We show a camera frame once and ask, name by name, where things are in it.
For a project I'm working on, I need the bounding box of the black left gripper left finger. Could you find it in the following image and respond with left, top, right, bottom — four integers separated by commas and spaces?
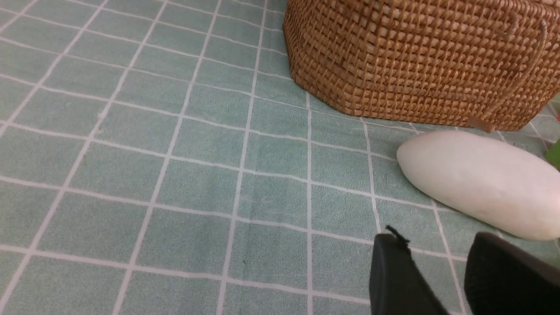
369, 226, 448, 315

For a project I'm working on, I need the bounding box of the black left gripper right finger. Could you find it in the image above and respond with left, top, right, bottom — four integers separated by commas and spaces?
464, 232, 560, 315

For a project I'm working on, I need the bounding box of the white radish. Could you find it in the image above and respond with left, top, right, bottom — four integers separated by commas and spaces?
396, 130, 560, 241

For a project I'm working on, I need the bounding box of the green foam cube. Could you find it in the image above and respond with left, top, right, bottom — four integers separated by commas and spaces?
544, 139, 560, 171

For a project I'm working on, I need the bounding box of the woven wicker basket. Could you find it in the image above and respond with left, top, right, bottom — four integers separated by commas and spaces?
283, 0, 560, 133

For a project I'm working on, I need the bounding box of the green checkered tablecloth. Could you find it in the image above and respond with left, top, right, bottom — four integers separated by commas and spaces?
0, 0, 559, 315

